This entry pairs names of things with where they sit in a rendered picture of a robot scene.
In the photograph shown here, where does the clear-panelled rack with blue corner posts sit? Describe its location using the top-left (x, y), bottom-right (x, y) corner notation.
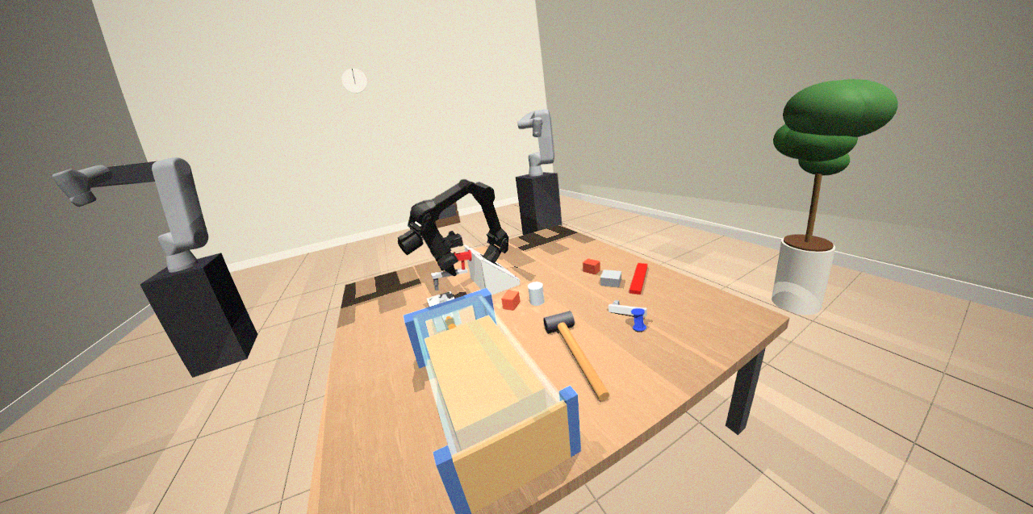
top-left (404, 290), bottom-right (581, 514)

